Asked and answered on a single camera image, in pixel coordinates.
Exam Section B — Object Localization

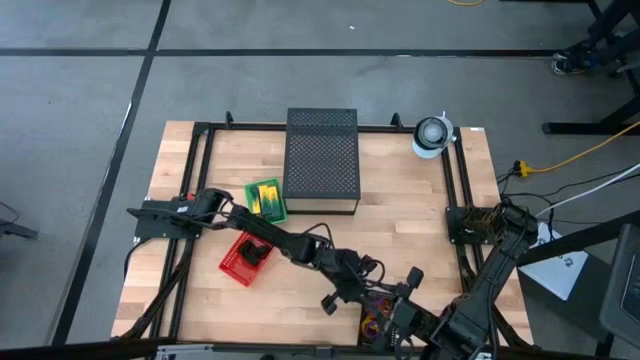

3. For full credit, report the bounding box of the yellow extension cable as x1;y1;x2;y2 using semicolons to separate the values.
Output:
514;119;640;179

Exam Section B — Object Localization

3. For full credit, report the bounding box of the black perforated metal shelf riser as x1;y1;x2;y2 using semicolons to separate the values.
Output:
282;107;362;216

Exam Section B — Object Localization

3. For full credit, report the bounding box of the black crossbeam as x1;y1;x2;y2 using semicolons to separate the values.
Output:
0;337;640;360

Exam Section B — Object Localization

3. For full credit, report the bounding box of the black desk beam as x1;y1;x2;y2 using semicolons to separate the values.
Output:
512;208;640;269

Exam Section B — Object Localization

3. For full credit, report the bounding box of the black cable bundle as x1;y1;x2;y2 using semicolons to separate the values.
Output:
497;167;640;237

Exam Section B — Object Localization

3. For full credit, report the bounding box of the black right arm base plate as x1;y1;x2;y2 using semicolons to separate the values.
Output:
445;205;501;246

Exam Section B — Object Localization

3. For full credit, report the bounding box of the white box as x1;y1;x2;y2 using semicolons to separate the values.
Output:
517;221;590;302

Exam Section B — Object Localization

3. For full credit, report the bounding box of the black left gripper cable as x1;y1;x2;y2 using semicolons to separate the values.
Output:
287;221;335;251

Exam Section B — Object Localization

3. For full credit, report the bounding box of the white cable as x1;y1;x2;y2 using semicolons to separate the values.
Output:
532;162;640;221

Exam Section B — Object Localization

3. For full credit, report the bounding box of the black mesh basket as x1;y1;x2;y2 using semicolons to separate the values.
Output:
357;292;404;350

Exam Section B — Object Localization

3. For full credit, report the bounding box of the red plastic basket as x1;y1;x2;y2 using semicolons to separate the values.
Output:
218;229;275;289

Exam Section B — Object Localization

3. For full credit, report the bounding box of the green plastic basket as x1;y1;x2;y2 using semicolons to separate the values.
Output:
243;178;289;226

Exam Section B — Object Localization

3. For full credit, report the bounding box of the grey chair foot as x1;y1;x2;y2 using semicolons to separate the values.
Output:
0;199;40;242

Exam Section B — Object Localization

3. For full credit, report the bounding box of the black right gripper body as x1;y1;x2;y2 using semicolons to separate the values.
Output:
393;301;442;350

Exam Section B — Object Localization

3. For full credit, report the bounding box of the black desk leg frame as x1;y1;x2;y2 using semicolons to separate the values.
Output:
542;0;640;137

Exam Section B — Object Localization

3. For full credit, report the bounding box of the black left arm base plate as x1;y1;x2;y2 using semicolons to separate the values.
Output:
133;198;207;241

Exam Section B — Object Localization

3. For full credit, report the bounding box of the black aluminium table frame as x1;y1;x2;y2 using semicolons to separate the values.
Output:
112;110;534;350

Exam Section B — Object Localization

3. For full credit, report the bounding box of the dark grey monitor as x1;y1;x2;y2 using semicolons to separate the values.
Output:
598;223;640;346

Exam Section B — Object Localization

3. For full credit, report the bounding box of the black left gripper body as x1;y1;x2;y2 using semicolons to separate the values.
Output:
323;247;385;302

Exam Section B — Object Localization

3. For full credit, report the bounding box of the person's leg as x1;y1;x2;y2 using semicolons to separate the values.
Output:
589;0;640;51
594;27;640;71

